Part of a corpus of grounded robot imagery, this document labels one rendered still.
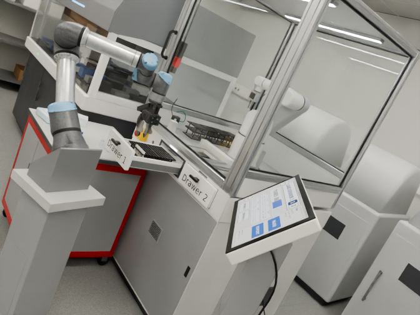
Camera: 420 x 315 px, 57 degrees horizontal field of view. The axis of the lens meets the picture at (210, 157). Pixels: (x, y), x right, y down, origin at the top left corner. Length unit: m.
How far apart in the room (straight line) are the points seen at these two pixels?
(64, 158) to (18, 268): 0.54
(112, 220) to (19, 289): 0.77
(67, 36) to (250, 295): 1.35
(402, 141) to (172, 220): 3.35
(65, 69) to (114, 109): 1.01
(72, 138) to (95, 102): 1.19
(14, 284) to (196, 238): 0.84
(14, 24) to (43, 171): 4.53
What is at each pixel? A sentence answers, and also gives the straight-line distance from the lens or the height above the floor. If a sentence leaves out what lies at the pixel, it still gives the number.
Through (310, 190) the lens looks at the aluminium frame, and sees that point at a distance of 2.31.
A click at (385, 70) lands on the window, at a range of 2.38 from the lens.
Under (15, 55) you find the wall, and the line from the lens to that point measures 6.17.
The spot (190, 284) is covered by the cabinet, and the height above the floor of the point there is 0.42.
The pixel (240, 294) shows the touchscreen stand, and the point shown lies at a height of 0.75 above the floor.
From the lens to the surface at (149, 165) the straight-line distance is 2.06.
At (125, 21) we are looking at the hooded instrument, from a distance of 2.77.
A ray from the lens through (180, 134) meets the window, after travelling 2.25.
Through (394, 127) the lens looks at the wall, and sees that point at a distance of 5.01.
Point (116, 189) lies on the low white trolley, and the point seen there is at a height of 0.58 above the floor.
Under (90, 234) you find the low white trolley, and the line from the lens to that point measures 2.48.
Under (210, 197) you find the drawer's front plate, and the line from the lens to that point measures 1.93.
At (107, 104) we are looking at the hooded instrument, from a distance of 2.88.
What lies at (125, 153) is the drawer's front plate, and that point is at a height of 0.89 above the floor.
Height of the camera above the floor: 1.52
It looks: 14 degrees down
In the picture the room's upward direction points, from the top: 24 degrees clockwise
